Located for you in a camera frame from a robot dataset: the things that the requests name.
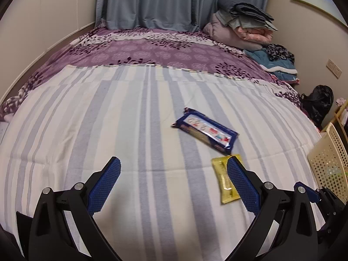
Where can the black bag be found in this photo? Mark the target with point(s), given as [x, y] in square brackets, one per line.
[318, 102]

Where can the dark patterned cloth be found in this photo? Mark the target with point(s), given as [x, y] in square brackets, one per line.
[280, 53]

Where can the grey folded blanket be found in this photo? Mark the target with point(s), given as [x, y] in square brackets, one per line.
[244, 12]

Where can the blue folded blanket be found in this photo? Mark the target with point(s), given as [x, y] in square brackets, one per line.
[272, 62]

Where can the pink cloth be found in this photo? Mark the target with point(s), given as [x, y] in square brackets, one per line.
[340, 102]

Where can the small yellow snack packet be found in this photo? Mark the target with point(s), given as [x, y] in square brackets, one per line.
[223, 180]

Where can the wall switch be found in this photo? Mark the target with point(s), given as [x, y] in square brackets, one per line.
[334, 68]

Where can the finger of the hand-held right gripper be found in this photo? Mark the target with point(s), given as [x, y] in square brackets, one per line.
[314, 194]

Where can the cream perforated plastic basket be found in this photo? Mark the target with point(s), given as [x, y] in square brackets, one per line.
[326, 163]

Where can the striped blanket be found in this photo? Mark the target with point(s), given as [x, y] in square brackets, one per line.
[122, 119]

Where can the purple patterned bedsheet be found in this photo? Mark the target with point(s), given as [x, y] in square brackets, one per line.
[152, 50]

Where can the wooden rack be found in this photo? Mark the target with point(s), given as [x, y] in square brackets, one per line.
[339, 118]

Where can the pink folded quilt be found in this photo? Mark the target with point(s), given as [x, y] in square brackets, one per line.
[255, 35]

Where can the mauve quilt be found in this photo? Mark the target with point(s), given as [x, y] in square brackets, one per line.
[221, 34]

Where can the blue snack packet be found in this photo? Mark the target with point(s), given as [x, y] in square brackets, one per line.
[206, 130]

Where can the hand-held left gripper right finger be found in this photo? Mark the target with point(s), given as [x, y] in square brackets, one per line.
[242, 186]

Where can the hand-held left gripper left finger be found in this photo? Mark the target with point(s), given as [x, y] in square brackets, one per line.
[106, 186]

